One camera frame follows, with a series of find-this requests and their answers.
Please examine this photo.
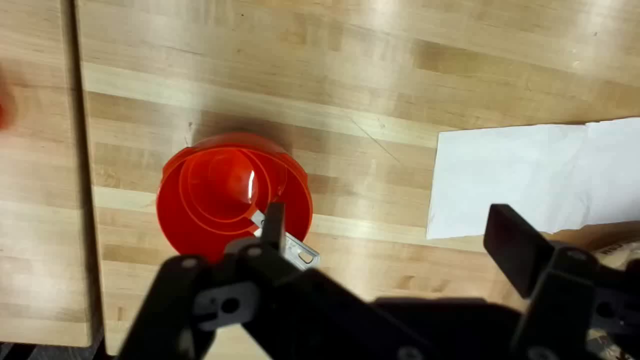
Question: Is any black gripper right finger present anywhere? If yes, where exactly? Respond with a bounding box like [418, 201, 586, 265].
[481, 201, 640, 360]

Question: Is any white paper sheet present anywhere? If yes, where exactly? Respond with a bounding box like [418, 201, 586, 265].
[426, 116, 640, 241]

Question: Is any white tag on bowl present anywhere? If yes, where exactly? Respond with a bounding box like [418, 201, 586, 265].
[248, 208, 321, 272]

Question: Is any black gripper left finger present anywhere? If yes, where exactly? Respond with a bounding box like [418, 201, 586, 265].
[116, 200, 401, 360]

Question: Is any red plastic bowl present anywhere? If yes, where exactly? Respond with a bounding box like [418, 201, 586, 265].
[153, 129, 316, 265]

